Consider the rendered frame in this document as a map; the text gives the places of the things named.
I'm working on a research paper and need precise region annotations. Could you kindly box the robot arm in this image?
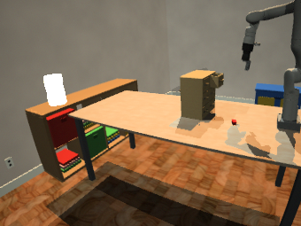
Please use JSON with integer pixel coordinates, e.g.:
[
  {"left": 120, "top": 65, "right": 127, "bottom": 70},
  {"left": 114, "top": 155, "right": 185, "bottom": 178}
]
[{"left": 245, "top": 0, "right": 301, "bottom": 121}]

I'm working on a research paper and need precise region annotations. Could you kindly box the dark brown wooden drawer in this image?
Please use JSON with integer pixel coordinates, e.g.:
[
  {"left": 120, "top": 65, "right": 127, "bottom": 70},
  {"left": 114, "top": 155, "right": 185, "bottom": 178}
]
[
  {"left": 210, "top": 73, "right": 224, "bottom": 89},
  {"left": 209, "top": 97, "right": 215, "bottom": 112},
  {"left": 203, "top": 90, "right": 209, "bottom": 105},
  {"left": 210, "top": 88, "right": 215, "bottom": 99},
  {"left": 202, "top": 102, "right": 209, "bottom": 119},
  {"left": 203, "top": 76, "right": 210, "bottom": 92}
]

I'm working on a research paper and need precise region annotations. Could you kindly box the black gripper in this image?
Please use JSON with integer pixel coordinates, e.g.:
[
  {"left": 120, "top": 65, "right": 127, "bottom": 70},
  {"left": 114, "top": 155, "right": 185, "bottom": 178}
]
[{"left": 242, "top": 35, "right": 260, "bottom": 71}]

